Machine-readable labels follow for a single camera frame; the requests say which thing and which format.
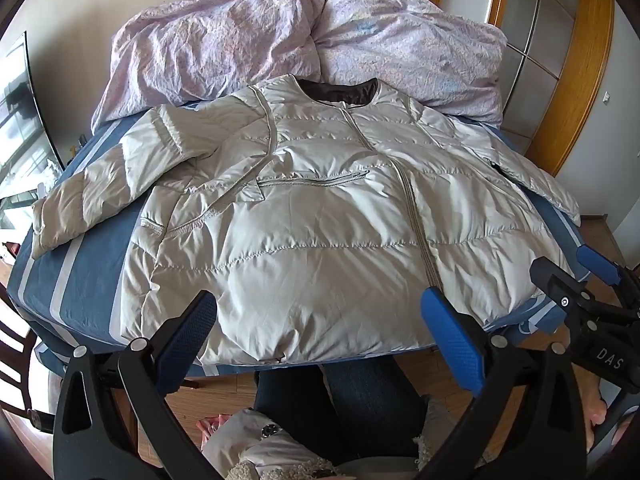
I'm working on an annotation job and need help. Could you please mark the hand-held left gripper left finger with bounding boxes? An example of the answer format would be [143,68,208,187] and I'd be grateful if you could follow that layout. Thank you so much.
[52,289,218,480]

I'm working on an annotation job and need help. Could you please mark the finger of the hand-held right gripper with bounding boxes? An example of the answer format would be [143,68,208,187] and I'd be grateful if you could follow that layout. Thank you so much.
[530,256,601,321]
[575,244,640,311]

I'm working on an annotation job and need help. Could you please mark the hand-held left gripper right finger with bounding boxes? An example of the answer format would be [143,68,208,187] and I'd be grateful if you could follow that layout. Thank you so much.
[421,287,588,480]

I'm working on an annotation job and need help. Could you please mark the silver puffer jacket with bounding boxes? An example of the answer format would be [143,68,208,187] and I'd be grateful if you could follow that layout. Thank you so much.
[31,74,583,366]

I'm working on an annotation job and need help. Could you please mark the person's right hand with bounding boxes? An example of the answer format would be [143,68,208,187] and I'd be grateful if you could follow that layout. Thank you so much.
[584,380,617,453]

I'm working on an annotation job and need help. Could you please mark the pink slipper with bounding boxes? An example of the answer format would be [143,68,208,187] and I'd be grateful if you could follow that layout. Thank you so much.
[196,414,228,448]

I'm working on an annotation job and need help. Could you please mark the person's legs in jeans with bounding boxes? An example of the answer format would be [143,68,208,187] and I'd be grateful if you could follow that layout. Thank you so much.
[252,355,428,461]

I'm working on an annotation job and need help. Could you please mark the blue striped bed sheet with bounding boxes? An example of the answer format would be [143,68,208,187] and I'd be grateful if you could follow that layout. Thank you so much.
[7,100,601,378]

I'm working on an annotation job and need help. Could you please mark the dark wooden chair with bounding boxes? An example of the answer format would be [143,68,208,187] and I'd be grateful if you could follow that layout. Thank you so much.
[0,285,66,436]

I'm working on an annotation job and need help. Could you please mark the wooden door with glass panes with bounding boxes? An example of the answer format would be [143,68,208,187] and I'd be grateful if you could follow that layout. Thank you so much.
[390,0,616,176]

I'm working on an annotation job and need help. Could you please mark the flat screen television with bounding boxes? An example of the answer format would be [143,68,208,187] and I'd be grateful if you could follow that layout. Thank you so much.
[0,30,68,201]

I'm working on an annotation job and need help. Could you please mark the pink crumpled duvet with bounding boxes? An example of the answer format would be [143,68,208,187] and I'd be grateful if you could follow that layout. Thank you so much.
[90,0,508,133]

